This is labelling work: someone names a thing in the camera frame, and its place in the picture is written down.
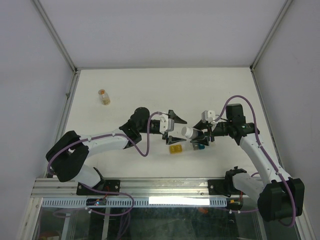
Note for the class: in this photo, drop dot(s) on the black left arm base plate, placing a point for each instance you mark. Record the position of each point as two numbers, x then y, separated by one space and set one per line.
107 185

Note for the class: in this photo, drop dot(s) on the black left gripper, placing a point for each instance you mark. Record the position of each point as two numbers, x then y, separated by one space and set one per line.
172 115

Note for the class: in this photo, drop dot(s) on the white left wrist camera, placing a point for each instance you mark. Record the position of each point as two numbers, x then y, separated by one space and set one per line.
166 124

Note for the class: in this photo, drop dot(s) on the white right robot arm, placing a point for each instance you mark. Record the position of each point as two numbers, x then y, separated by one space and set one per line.
276 193

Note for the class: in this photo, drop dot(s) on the white slotted cable duct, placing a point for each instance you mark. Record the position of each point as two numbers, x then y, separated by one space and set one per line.
140 202

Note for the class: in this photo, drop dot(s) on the clear glass bottle orange cap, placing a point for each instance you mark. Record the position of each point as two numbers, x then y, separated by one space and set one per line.
104 97

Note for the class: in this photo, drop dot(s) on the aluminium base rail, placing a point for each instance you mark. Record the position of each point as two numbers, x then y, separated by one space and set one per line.
136 187

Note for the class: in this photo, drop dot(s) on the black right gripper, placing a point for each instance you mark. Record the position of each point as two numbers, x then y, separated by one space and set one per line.
202 126

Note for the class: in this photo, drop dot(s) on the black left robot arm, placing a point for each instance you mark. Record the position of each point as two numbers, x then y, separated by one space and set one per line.
66 159

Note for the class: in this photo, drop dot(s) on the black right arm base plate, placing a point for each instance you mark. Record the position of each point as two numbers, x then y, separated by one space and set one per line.
223 187

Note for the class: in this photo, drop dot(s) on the weekly pill organizer strip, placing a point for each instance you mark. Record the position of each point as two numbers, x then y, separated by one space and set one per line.
184 148

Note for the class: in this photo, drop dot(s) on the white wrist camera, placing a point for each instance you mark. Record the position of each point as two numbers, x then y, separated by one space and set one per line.
208 116
166 124

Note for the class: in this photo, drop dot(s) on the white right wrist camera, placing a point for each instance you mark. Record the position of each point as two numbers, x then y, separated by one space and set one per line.
208 116

